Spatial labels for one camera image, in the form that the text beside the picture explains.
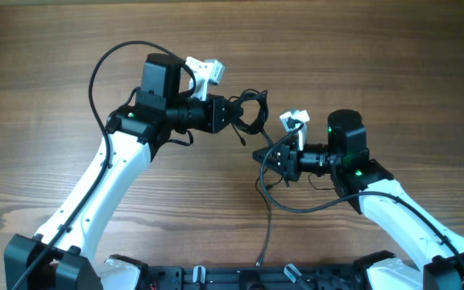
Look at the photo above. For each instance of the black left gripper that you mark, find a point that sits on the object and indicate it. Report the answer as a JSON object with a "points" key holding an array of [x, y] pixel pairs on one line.
{"points": [[215, 120]]}

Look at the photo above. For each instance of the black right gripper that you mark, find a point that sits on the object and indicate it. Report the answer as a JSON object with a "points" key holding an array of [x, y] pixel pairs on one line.
{"points": [[288, 164]]}

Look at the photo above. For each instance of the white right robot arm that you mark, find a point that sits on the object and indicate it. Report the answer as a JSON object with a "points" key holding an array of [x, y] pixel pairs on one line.
{"points": [[436, 251]]}

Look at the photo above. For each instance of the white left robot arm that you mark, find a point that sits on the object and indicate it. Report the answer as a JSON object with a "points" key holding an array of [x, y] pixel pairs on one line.
{"points": [[173, 97]]}

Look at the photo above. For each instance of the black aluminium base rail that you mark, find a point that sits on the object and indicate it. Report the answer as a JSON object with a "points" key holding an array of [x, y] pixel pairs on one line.
{"points": [[324, 277]]}

